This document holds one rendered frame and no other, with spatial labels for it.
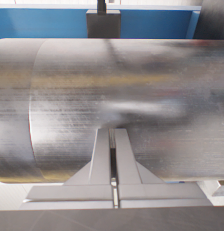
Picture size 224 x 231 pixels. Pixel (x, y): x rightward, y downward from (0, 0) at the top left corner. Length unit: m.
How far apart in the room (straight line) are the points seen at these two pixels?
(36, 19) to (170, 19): 0.42
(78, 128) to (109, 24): 0.39
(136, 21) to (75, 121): 0.49
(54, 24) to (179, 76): 0.50
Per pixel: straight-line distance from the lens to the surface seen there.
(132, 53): 0.19
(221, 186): 0.62
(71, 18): 0.61
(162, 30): 0.63
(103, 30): 0.52
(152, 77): 0.18
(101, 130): 0.15
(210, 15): 0.53
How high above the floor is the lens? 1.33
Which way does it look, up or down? 2 degrees down
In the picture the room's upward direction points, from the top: 90 degrees counter-clockwise
